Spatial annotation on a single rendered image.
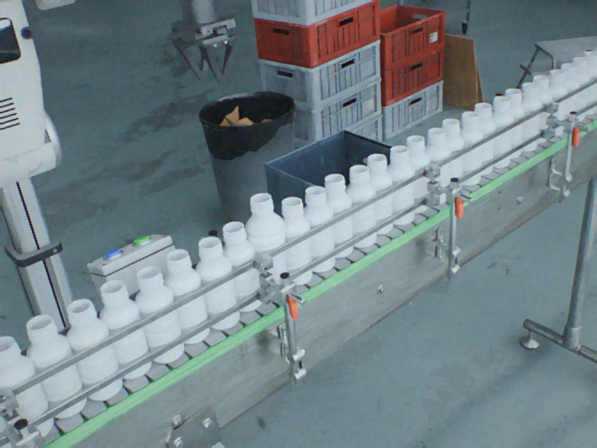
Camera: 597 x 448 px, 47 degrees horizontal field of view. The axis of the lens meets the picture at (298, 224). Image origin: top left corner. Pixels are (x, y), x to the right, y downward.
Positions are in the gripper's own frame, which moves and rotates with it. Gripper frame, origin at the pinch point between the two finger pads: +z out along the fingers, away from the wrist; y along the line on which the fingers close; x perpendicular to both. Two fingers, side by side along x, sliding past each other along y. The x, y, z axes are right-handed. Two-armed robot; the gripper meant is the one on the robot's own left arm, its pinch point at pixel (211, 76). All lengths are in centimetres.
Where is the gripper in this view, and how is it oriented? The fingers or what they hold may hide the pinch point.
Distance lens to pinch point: 118.0
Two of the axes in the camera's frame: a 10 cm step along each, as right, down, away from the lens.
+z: 1.3, 8.9, 4.4
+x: -7.5, 3.8, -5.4
